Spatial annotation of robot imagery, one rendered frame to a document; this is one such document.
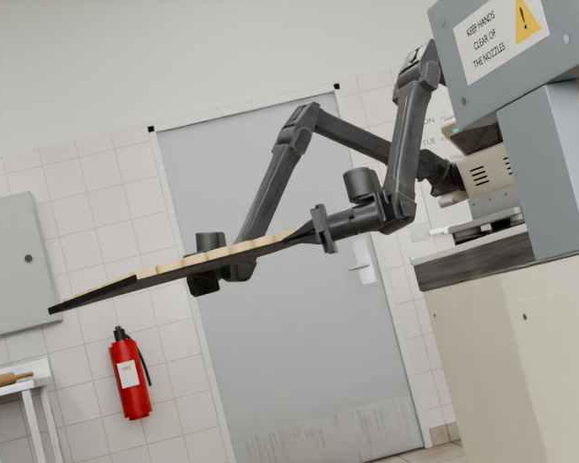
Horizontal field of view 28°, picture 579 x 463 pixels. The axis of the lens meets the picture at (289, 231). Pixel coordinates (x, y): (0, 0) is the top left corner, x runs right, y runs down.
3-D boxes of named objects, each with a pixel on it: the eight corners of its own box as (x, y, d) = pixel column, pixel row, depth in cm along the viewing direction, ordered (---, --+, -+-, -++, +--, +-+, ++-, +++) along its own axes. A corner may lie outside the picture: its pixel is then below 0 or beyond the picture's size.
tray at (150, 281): (271, 253, 279) (269, 247, 279) (375, 217, 247) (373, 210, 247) (49, 315, 242) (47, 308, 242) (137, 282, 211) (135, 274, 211)
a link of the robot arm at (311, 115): (306, 91, 292) (286, 97, 300) (292, 141, 289) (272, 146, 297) (439, 153, 313) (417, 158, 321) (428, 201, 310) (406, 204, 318)
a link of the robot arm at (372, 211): (386, 222, 227) (389, 229, 233) (377, 189, 229) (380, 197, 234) (352, 231, 228) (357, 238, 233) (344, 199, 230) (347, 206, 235)
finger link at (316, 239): (283, 254, 230) (328, 241, 229) (274, 220, 230) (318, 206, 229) (289, 254, 237) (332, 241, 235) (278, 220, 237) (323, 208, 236)
